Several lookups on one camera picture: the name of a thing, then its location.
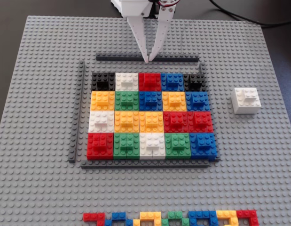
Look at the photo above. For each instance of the yellow flat brick shape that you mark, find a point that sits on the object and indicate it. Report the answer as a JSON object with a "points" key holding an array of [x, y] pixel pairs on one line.
{"points": [[226, 214], [147, 215]]}

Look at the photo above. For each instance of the green brick cube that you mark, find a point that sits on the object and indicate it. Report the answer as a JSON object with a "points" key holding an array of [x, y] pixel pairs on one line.
{"points": [[126, 146], [177, 146], [127, 100]]}

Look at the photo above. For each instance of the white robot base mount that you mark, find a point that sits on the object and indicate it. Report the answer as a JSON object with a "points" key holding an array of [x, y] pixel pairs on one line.
{"points": [[115, 5]]}

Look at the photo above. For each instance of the red brick cube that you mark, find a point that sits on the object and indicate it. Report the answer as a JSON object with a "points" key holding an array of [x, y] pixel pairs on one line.
{"points": [[200, 121], [100, 146], [150, 82], [175, 121]]}

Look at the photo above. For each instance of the grey studded baseplate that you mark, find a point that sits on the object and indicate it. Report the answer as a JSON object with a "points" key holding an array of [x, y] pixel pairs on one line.
{"points": [[41, 94]]}

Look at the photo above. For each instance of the white brick cube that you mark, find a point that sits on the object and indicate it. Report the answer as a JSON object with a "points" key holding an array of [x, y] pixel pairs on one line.
{"points": [[126, 81], [245, 103], [101, 121], [152, 146]]}

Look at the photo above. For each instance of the black brick cube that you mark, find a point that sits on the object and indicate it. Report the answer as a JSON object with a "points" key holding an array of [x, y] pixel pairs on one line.
{"points": [[194, 82], [103, 81]]}

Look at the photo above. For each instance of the yellow brick cube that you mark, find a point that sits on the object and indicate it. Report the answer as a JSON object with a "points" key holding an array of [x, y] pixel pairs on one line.
{"points": [[174, 101], [103, 100], [126, 121], [151, 121]]}

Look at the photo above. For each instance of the red flat brick shape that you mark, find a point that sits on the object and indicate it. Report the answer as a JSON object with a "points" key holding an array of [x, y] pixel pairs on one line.
{"points": [[248, 213], [90, 217]]}

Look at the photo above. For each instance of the blue flat brick shape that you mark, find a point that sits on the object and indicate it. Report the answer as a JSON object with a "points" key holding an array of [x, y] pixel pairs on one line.
{"points": [[201, 214], [118, 216]]}

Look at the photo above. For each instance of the green flat brick shape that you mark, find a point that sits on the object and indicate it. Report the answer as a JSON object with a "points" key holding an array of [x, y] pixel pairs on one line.
{"points": [[174, 215]]}

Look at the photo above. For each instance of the blue brick cube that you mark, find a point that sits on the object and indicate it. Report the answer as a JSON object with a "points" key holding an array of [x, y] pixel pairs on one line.
{"points": [[202, 146], [197, 101], [150, 101], [172, 82]]}

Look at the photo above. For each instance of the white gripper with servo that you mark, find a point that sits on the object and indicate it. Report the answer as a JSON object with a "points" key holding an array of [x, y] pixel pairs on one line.
{"points": [[134, 10]]}

